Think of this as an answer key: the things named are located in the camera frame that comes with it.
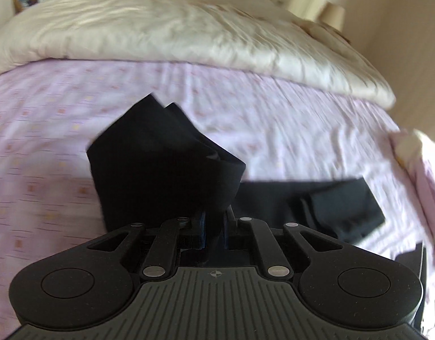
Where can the cream table lamp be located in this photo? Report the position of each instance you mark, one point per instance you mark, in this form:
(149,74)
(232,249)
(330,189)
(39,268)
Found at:
(333,16)

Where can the wooden picture frame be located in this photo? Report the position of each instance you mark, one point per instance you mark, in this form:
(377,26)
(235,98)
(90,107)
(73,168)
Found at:
(22,1)

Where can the black pants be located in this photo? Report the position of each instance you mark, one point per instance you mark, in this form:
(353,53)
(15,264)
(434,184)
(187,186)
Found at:
(150,166)

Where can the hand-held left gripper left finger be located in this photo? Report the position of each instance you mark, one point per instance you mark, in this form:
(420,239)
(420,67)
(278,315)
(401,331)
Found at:
(202,232)

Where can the pink patterned bed sheet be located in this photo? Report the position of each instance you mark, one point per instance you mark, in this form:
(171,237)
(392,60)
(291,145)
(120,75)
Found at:
(44,131)

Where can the purple striped pillow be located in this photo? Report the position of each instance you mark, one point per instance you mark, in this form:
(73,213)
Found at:
(426,184)

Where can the cream duvet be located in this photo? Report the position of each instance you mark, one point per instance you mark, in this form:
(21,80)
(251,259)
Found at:
(168,32)

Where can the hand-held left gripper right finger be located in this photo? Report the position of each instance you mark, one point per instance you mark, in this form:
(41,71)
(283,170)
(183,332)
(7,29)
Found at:
(226,232)

